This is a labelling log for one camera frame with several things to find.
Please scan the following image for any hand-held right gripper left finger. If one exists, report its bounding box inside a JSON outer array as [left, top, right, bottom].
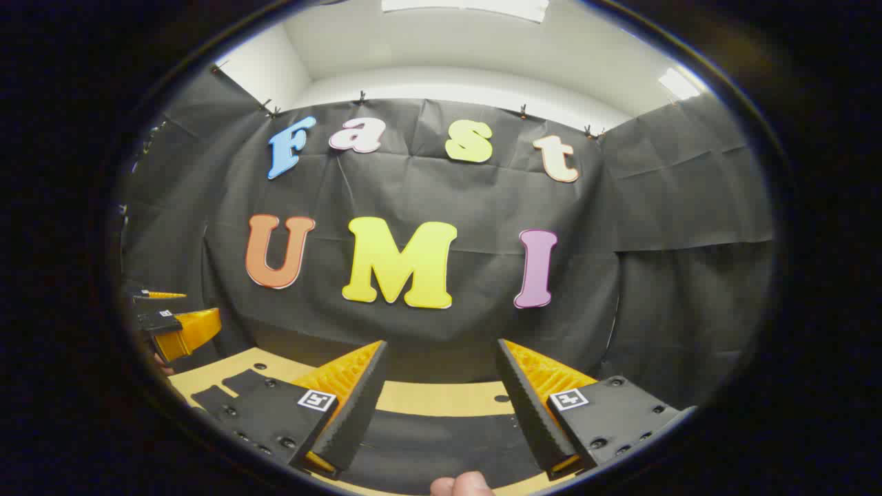
[[189, 340, 391, 481]]

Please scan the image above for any row of black backdrop clips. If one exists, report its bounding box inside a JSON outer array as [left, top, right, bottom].
[[210, 62, 607, 140]]

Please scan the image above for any black backdrop cloth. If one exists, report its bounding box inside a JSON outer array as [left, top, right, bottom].
[[121, 65, 776, 414]]

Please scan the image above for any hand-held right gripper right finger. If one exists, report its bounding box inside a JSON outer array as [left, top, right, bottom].
[[496, 338, 697, 481]]

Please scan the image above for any white ceiling light panel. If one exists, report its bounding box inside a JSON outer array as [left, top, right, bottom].
[[657, 68, 701, 101], [381, 0, 550, 23]]

